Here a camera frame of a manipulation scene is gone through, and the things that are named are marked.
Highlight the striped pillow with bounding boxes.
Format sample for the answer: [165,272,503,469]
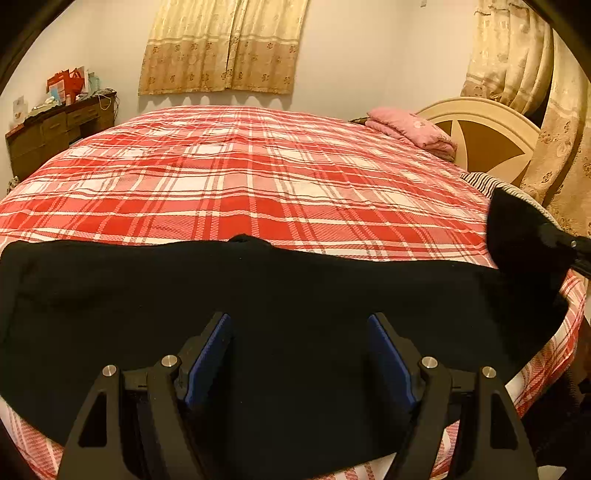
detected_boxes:
[459,172,561,232]

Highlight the black pants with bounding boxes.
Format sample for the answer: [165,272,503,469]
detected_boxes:
[0,187,578,478]

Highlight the beige window curtain panel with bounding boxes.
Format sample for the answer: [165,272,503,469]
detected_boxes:
[230,0,309,95]
[139,0,241,96]

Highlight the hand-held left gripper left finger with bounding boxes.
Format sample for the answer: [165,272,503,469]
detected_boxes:
[58,311,233,480]

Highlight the brown wooden desk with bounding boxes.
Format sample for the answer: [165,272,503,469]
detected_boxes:
[6,91,117,182]

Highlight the folded pink blanket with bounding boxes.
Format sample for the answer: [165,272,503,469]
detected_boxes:
[365,107,458,162]

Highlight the cream and brown headboard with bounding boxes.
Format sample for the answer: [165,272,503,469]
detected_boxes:
[416,97,541,188]

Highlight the red gift bag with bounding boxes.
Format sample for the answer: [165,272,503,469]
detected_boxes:
[46,69,88,100]

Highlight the bed with red plaid sheet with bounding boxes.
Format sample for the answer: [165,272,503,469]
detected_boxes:
[0,105,587,480]

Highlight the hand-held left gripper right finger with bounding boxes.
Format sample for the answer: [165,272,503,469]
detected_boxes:
[367,312,539,480]

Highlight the large beige floral curtain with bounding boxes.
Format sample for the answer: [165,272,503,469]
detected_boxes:
[461,0,591,238]

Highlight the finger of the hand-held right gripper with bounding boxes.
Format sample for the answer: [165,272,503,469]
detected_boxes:
[538,224,578,252]

